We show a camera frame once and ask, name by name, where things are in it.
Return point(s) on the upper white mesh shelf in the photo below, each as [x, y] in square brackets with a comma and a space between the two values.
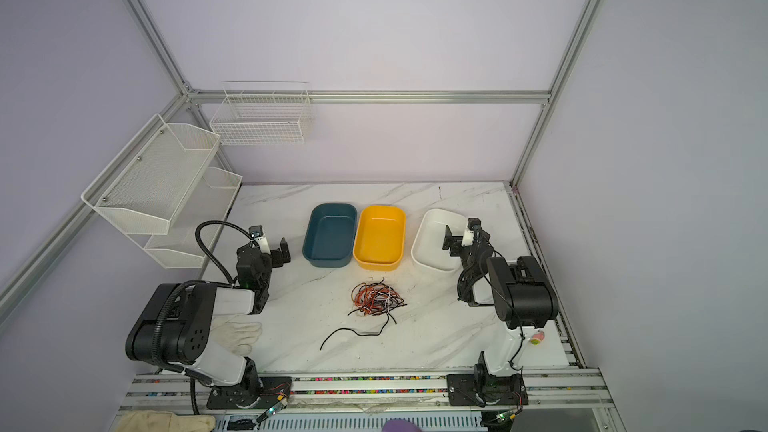
[143, 191]

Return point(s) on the yellow plastic tub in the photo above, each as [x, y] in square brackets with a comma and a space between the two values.
[380, 238]

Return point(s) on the aluminium front rail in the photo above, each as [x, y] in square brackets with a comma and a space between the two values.
[378, 392]

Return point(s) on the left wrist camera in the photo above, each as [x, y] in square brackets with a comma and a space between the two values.
[258, 238]

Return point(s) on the white cotton glove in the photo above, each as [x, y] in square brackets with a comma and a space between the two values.
[237, 337]

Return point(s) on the white mesh shelf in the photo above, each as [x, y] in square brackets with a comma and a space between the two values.
[143, 191]
[211, 199]

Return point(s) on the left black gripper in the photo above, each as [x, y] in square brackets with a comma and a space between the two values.
[274, 253]

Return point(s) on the white wire basket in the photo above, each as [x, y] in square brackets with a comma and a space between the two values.
[256, 113]

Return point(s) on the purple object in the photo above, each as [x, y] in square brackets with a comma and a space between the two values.
[400, 425]

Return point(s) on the white plastic tub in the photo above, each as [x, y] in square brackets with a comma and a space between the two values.
[426, 252]

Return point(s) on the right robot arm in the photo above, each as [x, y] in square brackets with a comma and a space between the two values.
[520, 293]

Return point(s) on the teal plastic tub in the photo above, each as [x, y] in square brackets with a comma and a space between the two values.
[330, 235]

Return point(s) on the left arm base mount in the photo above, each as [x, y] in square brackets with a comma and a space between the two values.
[264, 394]

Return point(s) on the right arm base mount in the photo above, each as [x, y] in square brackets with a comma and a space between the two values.
[467, 390]

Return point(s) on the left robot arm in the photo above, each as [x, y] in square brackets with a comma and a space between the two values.
[173, 332]

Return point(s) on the lower white mesh shelf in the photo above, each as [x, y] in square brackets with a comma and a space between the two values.
[211, 199]

